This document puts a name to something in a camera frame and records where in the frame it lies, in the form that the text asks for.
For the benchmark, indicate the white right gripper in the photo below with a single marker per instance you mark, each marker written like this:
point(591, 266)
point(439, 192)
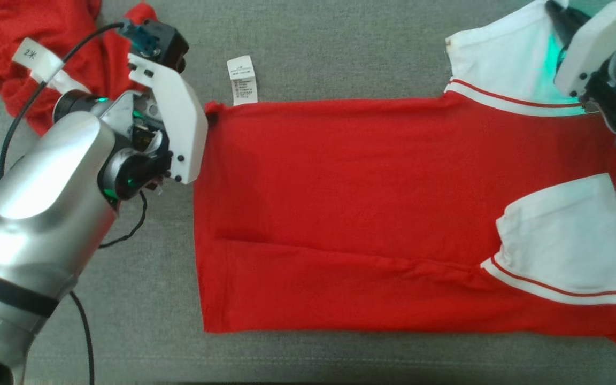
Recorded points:
point(602, 37)

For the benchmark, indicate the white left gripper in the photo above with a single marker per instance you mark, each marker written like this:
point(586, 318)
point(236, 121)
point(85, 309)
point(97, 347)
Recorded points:
point(182, 117)

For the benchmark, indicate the red shirt with white sleeves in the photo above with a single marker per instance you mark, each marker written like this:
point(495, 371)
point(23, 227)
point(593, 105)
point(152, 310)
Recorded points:
point(367, 203)

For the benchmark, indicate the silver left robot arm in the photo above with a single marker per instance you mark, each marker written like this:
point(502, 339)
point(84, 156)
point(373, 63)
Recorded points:
point(46, 214)

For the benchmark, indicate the white printed paper tag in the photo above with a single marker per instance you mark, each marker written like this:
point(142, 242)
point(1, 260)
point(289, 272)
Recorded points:
point(32, 56)

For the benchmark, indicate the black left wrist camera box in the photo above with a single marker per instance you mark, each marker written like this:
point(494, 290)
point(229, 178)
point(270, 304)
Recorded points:
point(161, 43)

